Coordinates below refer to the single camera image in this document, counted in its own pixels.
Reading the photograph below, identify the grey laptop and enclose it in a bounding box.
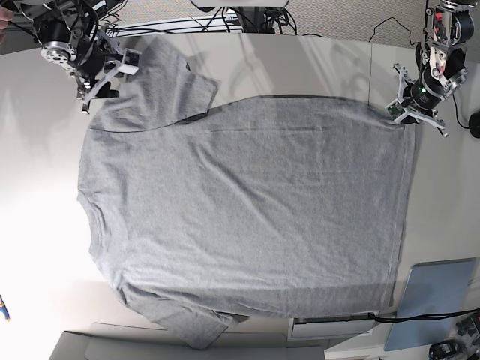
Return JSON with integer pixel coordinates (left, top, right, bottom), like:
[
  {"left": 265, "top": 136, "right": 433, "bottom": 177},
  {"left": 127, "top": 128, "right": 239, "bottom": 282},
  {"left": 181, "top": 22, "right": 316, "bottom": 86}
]
[{"left": 384, "top": 258, "right": 476, "bottom": 352}]

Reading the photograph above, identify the black cable to table box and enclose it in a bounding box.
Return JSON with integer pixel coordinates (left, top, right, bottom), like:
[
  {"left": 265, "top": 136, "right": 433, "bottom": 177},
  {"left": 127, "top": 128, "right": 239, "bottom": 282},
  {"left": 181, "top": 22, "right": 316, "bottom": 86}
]
[{"left": 367, "top": 307, "right": 480, "bottom": 324}]

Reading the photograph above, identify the blue orange tool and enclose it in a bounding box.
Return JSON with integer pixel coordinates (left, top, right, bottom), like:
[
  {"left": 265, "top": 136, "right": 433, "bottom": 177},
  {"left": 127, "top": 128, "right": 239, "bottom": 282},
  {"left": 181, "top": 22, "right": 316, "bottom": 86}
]
[{"left": 0, "top": 296, "right": 11, "bottom": 321}]

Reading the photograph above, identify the thin black cable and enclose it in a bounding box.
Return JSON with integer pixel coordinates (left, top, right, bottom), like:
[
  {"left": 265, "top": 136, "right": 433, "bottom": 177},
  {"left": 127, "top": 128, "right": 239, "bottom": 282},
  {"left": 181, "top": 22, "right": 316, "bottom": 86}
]
[{"left": 368, "top": 16, "right": 472, "bottom": 131}]

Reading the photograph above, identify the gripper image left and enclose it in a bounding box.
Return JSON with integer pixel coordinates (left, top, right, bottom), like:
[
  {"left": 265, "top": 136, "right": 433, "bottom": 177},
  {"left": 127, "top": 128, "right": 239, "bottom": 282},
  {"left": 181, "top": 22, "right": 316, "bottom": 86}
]
[{"left": 69, "top": 29, "right": 140, "bottom": 114}]

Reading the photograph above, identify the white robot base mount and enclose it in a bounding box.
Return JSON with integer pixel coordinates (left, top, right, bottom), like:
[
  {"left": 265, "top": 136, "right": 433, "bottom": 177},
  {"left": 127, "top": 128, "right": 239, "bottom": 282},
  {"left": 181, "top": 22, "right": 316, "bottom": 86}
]
[{"left": 190, "top": 0, "right": 289, "bottom": 8}]

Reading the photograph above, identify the white table cable box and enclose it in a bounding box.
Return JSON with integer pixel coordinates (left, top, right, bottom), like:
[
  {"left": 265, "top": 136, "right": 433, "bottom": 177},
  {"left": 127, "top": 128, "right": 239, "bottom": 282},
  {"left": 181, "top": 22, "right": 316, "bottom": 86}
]
[{"left": 287, "top": 313, "right": 376, "bottom": 341}]

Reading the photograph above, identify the black round puck device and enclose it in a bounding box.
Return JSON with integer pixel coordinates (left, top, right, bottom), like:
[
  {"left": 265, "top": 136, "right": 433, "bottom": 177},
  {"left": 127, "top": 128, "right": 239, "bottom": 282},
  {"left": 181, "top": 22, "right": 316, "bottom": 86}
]
[{"left": 468, "top": 110, "right": 480, "bottom": 140}]

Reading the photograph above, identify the grey T-shirt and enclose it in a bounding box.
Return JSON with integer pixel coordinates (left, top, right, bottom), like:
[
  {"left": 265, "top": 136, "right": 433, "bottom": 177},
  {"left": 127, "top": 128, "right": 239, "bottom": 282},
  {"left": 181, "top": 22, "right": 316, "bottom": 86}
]
[{"left": 78, "top": 39, "right": 416, "bottom": 350}]

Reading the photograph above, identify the black device bottom right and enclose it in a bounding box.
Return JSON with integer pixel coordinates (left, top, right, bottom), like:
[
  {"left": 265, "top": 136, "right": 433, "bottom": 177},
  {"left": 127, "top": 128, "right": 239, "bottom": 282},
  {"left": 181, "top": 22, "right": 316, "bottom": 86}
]
[{"left": 428, "top": 339, "right": 467, "bottom": 360}]

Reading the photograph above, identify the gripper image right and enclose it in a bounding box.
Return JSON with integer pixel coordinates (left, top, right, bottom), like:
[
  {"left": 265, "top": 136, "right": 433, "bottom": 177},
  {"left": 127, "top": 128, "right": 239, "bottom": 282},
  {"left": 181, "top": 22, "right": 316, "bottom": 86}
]
[{"left": 385, "top": 63, "right": 449, "bottom": 138}]

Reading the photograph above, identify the person hand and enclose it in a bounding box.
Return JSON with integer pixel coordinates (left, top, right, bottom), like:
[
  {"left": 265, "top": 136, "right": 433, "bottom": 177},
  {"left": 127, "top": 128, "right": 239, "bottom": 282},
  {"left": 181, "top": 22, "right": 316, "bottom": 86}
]
[{"left": 0, "top": 7, "right": 14, "bottom": 44}]

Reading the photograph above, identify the black cable bundle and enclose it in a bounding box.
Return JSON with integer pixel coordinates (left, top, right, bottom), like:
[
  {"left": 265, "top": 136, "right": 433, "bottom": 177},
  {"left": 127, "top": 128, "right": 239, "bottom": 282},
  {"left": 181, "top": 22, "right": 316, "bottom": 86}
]
[{"left": 97, "top": 0, "right": 301, "bottom": 37}]

